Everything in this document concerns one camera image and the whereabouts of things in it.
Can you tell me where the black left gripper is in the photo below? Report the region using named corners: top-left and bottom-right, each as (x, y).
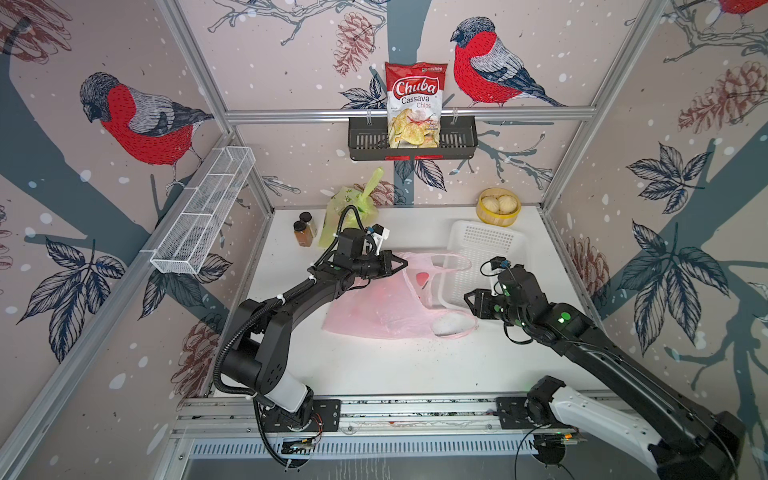
top-left (351, 251), bottom-right (408, 279)

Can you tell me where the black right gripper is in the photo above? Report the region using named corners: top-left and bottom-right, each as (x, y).
top-left (460, 289), bottom-right (530, 333)

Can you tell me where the pink plastic bag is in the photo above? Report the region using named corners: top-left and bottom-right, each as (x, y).
top-left (322, 252), bottom-right (478, 340)

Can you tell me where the green avocado print plastic bag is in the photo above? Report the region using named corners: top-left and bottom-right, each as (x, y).
top-left (318, 168), bottom-right (384, 248)

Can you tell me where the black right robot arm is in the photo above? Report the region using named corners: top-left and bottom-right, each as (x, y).
top-left (464, 257), bottom-right (745, 479)

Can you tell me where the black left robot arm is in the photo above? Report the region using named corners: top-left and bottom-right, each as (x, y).
top-left (212, 205), bottom-right (408, 425)

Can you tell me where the Chuba cassava chips bag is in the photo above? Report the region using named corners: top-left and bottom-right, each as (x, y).
top-left (385, 62), bottom-right (447, 149)

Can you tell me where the white perforated plastic basket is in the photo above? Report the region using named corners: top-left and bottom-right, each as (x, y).
top-left (437, 220), bottom-right (529, 311)

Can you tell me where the brown spice jar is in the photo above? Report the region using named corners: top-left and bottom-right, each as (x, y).
top-left (293, 220), bottom-right (314, 248)

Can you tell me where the light spice jar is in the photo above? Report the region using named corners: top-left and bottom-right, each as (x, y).
top-left (299, 211), bottom-right (317, 237)

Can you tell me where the yellow bowl with buns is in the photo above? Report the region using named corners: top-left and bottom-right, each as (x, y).
top-left (476, 187), bottom-right (522, 227)

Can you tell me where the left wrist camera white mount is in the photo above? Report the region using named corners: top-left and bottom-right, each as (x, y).
top-left (366, 224), bottom-right (390, 256)

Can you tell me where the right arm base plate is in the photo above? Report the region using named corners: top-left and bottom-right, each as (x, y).
top-left (495, 394), bottom-right (575, 432)

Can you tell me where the black wall shelf basket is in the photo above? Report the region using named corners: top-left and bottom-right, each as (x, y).
top-left (348, 116), bottom-right (478, 161)

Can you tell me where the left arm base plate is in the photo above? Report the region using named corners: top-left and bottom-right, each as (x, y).
top-left (254, 398), bottom-right (341, 433)

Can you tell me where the white wire mesh shelf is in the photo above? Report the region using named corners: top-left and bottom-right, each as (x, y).
top-left (150, 146), bottom-right (255, 275)

